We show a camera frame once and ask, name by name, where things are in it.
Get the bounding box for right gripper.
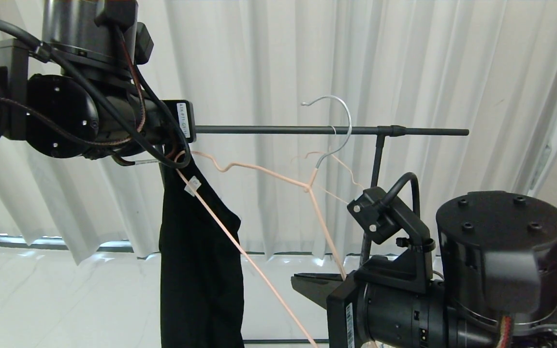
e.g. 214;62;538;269
292;273;501;348

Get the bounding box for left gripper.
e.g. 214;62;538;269
26;73;197;159

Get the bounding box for pink clothes hanger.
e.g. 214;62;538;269
175;95;356;348
292;126;372;206

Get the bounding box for black garment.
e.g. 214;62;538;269
159;152;245;348

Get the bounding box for black clothes rack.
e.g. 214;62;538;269
195;125;470;345

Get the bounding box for white curtain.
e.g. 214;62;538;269
0;0;557;265

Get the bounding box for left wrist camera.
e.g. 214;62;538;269
133;22;155;66

